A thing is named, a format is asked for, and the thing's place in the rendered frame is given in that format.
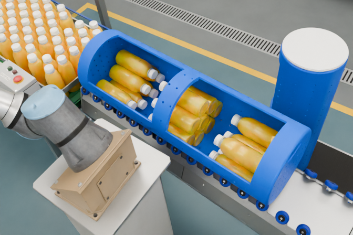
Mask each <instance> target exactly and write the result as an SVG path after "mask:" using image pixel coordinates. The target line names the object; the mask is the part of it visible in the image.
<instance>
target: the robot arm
mask: <svg viewBox="0 0 353 235"><path fill-rule="evenodd" d="M0 120H1V121H2V122H3V125H4V127H5V128H8V129H10V130H13V131H15V132H16V133H17V134H19V135H20V136H22V137H24V138H27V139H30V140H38V139H41V138H44V137H48V138H49V139H50V140H51V141H52V142H53V143H54V144H55V145H56V146H57V147H58V148H59V149H60V151H61V153H62V155H63V157H64V158H65V160H66V162H67V164H68V166H69V168H70V169H71V170H72V171H73V172H75V173H78V172H81V171H83V170H84V169H86V168H88V167H89V166H90V165H92V164H93V163H94V162H95V161H96V160H97V159H98V158H99V157H100V156H101V155H102V154H103V153H104V152H105V151H106V150H107V148H108V147H109V145H110V144H111V142H112V140H113V135H112V134H111V133H110V132H109V131H108V130H107V129H105V128H103V127H101V126H100V125H98V124H96V123H94V122H92V121H90V120H89V119H88V118H87V117H86V116H85V115H84V114H83V113H82V112H81V111H80V110H79V108H78V107H77V106H76V105H75V104H74V103H73V102H72V101H71V100H70V99H69V98H68V97H67V96H66V95H65V93H64V91H63V90H61V89H59V88H58V87H57V86H56V85H54V84H49V85H47V86H44V87H42V88H41V89H40V90H38V91H36V92H35V93H34V94H32V95H29V94H27V93H25V92H19V93H11V92H9V91H7V90H4V89H2V88H0Z"/></svg>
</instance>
